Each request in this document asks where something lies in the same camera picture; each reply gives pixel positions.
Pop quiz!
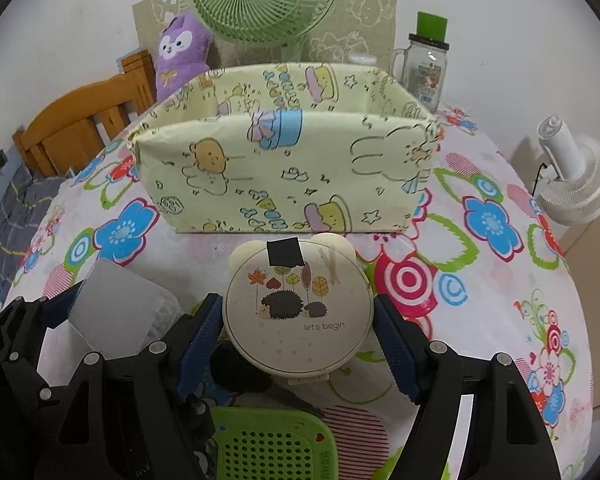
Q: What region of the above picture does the green panda perforated case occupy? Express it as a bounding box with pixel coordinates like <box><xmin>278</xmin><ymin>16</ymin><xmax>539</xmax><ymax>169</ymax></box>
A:
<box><xmin>208</xmin><ymin>406</ymin><xmax>339</xmax><ymax>480</ymax></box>

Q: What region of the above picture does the floral tablecloth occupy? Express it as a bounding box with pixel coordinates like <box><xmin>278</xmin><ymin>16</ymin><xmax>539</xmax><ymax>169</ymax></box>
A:
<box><xmin>9</xmin><ymin>108</ymin><xmax>593</xmax><ymax>479</ymax></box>

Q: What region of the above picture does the cotton swab container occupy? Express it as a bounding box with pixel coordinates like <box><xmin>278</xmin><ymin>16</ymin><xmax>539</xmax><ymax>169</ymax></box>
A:
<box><xmin>347</xmin><ymin>52</ymin><xmax>378</xmax><ymax>67</ymax></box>

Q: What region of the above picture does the beige cartoon placemat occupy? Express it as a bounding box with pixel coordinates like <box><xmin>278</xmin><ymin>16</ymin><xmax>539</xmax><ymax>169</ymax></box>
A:
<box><xmin>132</xmin><ymin>0</ymin><xmax>396</xmax><ymax>70</ymax></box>

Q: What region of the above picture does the plaid grey bedding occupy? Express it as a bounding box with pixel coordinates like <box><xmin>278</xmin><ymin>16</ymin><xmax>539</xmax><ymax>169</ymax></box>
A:
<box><xmin>0</xmin><ymin>165</ymin><xmax>72</xmax><ymax>310</ymax></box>

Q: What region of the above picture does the purple plush toy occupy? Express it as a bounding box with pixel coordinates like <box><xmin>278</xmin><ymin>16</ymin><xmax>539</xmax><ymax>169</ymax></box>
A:
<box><xmin>156</xmin><ymin>11</ymin><xmax>212</xmax><ymax>102</ymax></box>

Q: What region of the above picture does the yellow patterned fabric box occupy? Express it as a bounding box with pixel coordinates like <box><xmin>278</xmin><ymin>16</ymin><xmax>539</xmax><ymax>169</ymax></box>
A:
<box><xmin>128</xmin><ymin>63</ymin><xmax>442</xmax><ymax>233</ymax></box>

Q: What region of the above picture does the white box pack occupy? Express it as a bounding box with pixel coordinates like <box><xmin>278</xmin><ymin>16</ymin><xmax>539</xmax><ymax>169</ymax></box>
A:
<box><xmin>66</xmin><ymin>258</ymin><xmax>182</xmax><ymax>361</ymax></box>

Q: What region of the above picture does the wooden chair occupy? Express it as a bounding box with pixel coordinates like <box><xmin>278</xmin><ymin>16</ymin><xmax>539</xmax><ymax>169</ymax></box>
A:
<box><xmin>12</xmin><ymin>50</ymin><xmax>156</xmax><ymax>178</ymax></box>

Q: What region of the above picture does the cream bear compact mirror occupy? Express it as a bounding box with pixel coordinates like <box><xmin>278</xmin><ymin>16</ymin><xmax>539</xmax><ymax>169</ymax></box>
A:
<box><xmin>222</xmin><ymin>233</ymin><xmax>374</xmax><ymax>385</ymax></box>

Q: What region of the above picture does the white standing fan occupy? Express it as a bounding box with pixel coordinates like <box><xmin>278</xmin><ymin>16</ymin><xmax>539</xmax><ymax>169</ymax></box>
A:
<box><xmin>532</xmin><ymin>115</ymin><xmax>600</xmax><ymax>226</ymax></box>

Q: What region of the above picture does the glass jar green lid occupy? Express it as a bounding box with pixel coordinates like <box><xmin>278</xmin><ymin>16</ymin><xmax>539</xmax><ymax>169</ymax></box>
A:
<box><xmin>391</xmin><ymin>11</ymin><xmax>450</xmax><ymax>113</ymax></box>

